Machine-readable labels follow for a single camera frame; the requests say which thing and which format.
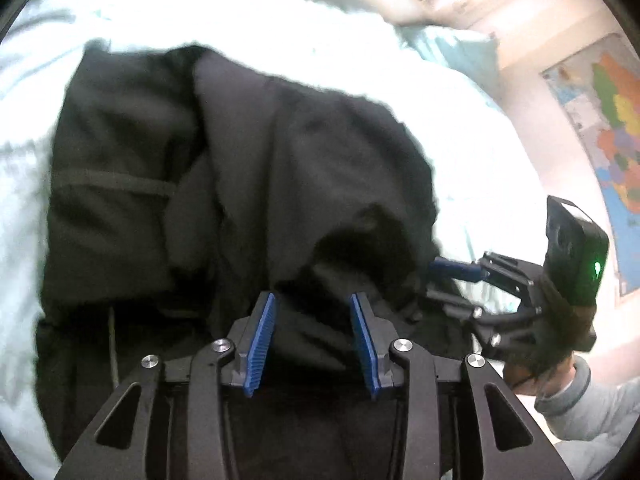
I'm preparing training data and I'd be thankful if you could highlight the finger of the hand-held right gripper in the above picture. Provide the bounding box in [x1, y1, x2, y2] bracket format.
[422, 285, 541, 358]
[430, 251, 545, 307]

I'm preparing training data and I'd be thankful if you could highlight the person's right hand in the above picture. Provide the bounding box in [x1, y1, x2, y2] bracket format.
[502, 277, 597, 392]

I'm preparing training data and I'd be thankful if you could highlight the colourful wall map poster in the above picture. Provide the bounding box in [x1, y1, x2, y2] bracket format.
[541, 33, 640, 297]

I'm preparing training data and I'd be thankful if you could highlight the person's right forearm grey sleeve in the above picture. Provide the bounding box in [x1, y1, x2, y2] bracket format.
[534, 355, 640, 457]

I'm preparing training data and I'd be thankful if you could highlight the black hooded jacket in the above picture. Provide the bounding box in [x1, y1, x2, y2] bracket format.
[35, 45, 481, 480]

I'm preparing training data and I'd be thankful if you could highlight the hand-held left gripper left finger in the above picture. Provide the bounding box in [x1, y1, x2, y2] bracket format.
[52, 291, 277, 480]

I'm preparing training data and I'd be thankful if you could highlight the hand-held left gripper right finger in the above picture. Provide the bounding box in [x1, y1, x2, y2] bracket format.
[349, 292, 576, 480]

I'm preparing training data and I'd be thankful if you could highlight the light blue pillow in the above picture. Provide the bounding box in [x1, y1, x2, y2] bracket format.
[395, 25, 502, 77]

